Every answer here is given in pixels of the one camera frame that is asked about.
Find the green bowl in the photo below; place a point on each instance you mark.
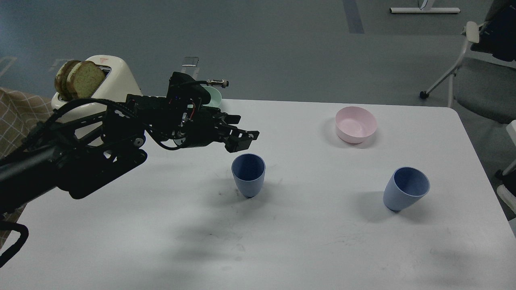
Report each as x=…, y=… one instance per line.
x=215, y=97

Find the rear toast slice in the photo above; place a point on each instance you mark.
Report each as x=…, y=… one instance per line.
x=60, y=80

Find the white desk base foot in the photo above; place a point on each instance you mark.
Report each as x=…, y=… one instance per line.
x=426, y=7

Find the front toast slice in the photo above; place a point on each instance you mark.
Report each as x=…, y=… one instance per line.
x=84, y=79

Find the black gripper body, image-left arm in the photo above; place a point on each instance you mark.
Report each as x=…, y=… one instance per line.
x=180, y=129

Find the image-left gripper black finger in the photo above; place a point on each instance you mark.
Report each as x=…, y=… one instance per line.
x=224, y=118
x=235, y=139

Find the cream toaster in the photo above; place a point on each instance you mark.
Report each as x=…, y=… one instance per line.
x=117, y=84

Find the black robot arm image left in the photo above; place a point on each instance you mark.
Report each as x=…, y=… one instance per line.
x=88, y=143

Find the beige checkered cloth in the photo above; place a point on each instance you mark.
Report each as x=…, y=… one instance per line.
x=19, y=113

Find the pink bowl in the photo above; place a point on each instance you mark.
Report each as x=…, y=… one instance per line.
x=355, y=124

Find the toast slice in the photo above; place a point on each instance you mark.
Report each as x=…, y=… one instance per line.
x=84, y=79
x=60, y=80

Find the blue cup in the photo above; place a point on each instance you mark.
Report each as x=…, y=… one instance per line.
x=405, y=187
x=248, y=171

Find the grey office chair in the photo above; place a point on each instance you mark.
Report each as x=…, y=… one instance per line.
x=479, y=86

